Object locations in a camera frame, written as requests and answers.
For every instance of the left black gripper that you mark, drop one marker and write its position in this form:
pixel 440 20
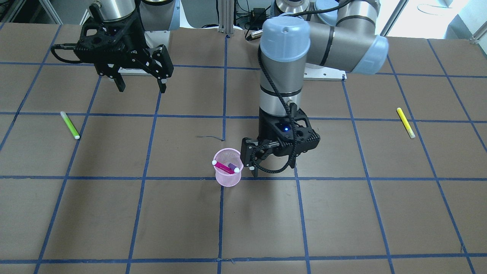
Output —
pixel 266 128

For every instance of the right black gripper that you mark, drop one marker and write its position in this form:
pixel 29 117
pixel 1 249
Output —
pixel 134 45

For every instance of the purple pen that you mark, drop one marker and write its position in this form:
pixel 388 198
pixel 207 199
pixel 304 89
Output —
pixel 233 168

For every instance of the pink pen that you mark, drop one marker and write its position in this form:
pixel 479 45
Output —
pixel 222 167

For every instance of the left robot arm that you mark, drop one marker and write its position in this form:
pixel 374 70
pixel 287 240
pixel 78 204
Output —
pixel 340 36

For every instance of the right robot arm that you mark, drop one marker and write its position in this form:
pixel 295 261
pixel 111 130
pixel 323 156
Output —
pixel 155 15

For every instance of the pink mesh cup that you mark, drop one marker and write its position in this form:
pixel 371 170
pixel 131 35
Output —
pixel 225 156

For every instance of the green pen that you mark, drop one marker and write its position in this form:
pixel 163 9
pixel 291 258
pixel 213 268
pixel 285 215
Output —
pixel 70 125

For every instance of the yellow pen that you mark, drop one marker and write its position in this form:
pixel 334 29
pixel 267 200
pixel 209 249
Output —
pixel 405 123

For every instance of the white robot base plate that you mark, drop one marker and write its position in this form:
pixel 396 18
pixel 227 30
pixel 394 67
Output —
pixel 316 72

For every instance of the aluminium frame post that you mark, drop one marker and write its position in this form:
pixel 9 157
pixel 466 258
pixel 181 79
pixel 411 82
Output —
pixel 226 16

